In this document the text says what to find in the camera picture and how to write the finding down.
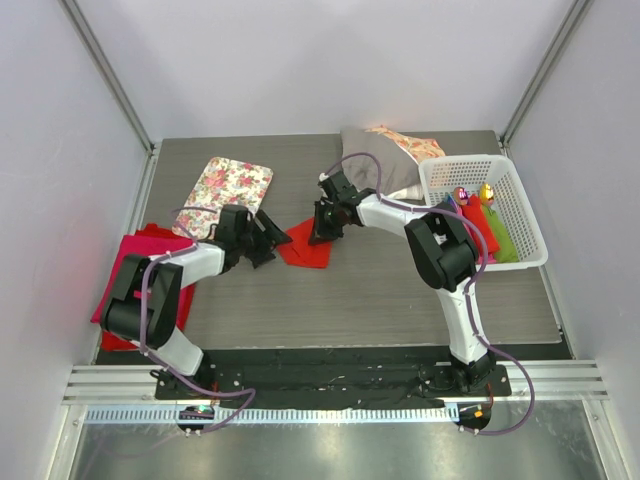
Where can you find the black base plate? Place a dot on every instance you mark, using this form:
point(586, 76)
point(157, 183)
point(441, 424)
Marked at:
point(388, 378)

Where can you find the red paper napkin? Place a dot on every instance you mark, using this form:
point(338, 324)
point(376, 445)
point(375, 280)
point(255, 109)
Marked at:
point(299, 252)

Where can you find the magenta folded cloth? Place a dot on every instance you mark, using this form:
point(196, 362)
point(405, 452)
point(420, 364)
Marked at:
point(152, 240)

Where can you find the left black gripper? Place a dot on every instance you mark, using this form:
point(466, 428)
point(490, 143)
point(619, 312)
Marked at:
point(272, 233)

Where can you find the gold iridescent spoon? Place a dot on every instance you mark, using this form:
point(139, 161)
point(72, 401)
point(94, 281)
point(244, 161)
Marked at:
point(486, 195)

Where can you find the purple iridescent spoon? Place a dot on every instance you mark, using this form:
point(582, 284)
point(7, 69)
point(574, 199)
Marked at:
point(460, 196)

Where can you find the white perforated plastic basket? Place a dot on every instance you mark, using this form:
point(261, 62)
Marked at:
point(440, 176)

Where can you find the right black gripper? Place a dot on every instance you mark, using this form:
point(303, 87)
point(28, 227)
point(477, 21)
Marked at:
point(320, 233)

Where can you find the grey cloth bag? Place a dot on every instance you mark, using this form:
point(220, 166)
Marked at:
point(377, 159)

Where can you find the pink napkin roll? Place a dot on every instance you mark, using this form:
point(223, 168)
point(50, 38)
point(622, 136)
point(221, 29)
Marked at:
point(458, 210)

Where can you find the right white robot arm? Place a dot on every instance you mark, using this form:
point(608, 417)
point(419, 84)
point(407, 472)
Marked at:
point(443, 252)

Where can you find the white slotted cable duct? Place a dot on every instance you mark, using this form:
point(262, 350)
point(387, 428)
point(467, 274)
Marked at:
point(201, 415)

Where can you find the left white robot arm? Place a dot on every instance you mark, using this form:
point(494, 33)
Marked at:
point(142, 304)

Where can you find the orange floral cloth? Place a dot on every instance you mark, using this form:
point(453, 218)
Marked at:
point(419, 149)

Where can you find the floral rectangular tray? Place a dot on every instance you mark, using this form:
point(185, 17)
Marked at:
point(222, 182)

